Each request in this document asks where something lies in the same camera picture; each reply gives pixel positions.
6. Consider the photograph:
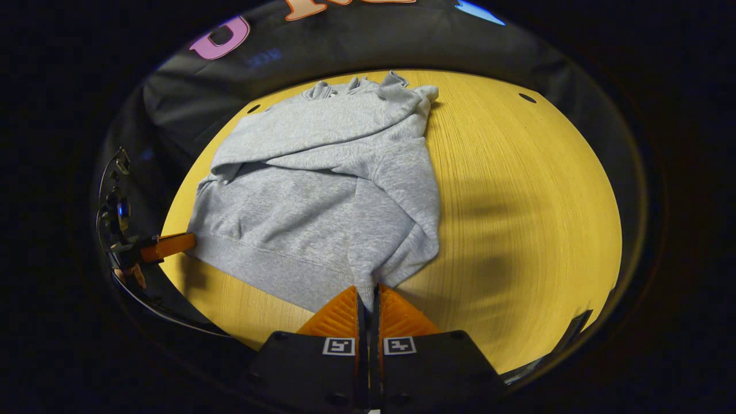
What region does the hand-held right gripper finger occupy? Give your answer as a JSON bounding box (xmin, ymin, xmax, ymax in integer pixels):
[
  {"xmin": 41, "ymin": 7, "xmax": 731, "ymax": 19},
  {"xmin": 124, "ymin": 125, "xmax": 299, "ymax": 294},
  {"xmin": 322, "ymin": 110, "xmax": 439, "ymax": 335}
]
[
  {"xmin": 247, "ymin": 285, "xmax": 367, "ymax": 412},
  {"xmin": 369, "ymin": 283, "xmax": 508, "ymax": 412}
]

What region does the black backdrop cloth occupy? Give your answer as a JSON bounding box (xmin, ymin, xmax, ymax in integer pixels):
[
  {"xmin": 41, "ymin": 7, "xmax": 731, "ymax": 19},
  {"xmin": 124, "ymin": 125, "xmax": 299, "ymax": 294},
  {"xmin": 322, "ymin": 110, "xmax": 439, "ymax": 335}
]
[{"xmin": 95, "ymin": 0, "xmax": 647, "ymax": 351}]

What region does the grey sweatshirt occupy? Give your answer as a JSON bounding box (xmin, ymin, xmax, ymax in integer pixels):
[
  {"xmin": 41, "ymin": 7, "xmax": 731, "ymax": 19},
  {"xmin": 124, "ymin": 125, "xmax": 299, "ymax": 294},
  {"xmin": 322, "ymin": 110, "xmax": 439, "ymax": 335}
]
[{"xmin": 185, "ymin": 70, "xmax": 442, "ymax": 314}]

